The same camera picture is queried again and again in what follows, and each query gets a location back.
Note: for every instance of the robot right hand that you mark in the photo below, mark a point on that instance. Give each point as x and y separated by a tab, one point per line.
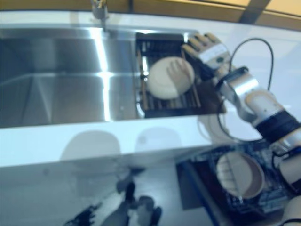
209	50

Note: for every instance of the cream round plate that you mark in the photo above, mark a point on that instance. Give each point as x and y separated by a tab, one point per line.
162	80
237	175

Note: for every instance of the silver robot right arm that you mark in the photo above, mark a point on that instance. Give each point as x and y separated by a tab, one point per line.
256	103

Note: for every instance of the black dishwasher rack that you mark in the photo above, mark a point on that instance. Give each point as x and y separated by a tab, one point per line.
258	202

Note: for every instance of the metal sink drying rack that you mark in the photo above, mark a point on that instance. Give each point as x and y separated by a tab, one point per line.
160	44

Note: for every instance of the chrome kitchen faucet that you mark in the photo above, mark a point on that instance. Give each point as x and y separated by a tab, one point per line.
100	11

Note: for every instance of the stainless steel sink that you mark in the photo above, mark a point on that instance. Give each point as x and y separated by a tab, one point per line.
58	82

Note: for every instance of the white kitchen cabinet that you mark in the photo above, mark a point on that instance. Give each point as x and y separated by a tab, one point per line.
58	188

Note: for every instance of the yellow window with dark frame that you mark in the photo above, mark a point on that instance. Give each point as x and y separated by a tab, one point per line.
188	5

